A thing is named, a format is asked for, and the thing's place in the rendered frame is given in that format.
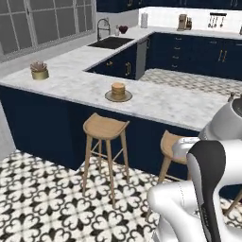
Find navy dining counter base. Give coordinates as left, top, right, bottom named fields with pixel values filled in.
left=0, top=84, right=242, bottom=200

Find wooden bar stool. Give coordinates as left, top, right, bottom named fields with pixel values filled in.
left=145, top=130, right=200, bottom=222
left=224, top=188, right=242, bottom=217
left=81, top=112, right=131, bottom=210

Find stack of pancakes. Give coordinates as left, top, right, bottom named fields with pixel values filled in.
left=111, top=81, right=127, bottom=101

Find navy sink cupboards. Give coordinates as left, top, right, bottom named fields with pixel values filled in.
left=85, top=43, right=138, bottom=80

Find grey dishwasher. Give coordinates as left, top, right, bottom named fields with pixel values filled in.
left=134, top=38, right=149, bottom=81

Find black sink basin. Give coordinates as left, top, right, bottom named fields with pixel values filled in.
left=87, top=36, right=135, bottom=50

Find dark red bowl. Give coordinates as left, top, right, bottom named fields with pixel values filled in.
left=118, top=25, right=130, bottom=35

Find potted succulent in gold pot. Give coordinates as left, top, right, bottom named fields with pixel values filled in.
left=29, top=60, right=50, bottom=80

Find silver spring tap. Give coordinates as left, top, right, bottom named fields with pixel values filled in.
left=96, top=17, right=112, bottom=43

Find navy lower cupboard run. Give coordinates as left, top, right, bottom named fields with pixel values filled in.
left=146, top=32, right=242, bottom=82

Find white paper towel roll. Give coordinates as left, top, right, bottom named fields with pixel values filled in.
left=140, top=12, right=148, bottom=29

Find navy upper cupboards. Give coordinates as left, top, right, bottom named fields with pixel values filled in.
left=95, top=0, right=242, bottom=14

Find large grey paned window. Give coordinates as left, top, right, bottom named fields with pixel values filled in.
left=0, top=0, right=97, bottom=62

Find rail with hanging utensils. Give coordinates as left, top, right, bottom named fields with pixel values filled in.
left=207, top=11, right=228, bottom=29

